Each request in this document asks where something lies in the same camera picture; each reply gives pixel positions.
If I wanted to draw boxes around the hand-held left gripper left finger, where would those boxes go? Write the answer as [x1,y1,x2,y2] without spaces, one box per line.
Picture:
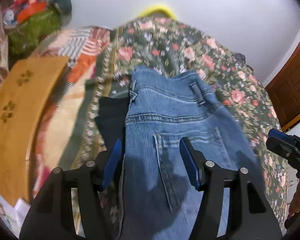
[19,138,123,240]

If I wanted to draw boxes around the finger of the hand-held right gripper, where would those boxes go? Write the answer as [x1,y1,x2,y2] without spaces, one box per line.
[266,129,298,158]

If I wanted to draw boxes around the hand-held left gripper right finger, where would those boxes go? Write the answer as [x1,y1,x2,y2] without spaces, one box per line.
[179,137,283,240]

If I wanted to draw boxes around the blue denim pants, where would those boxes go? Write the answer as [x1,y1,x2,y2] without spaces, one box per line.
[119,65,264,240]

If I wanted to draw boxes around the black folded pants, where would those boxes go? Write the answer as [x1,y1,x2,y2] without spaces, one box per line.
[95,96,130,155]

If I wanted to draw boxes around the person's right hand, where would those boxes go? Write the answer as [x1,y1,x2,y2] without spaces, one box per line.
[287,180,300,218]

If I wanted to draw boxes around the brown wooden door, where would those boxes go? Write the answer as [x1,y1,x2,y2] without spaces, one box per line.
[265,24,300,133]

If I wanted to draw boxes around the wooden lap tray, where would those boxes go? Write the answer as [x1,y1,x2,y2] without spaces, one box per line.
[0,56,70,207]

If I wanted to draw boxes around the white crumpled paper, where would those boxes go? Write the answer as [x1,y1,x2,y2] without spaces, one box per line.
[0,187,32,233]

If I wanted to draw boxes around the patchwork quilt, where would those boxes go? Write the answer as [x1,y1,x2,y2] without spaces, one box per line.
[27,26,115,180]

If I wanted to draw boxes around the green floral blanket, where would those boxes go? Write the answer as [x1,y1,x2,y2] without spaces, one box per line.
[62,16,290,240]

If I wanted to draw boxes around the yellow plush cushion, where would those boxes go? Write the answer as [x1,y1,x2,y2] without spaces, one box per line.
[136,3,178,20]

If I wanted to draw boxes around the orange box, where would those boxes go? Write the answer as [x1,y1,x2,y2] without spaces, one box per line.
[15,0,49,22]

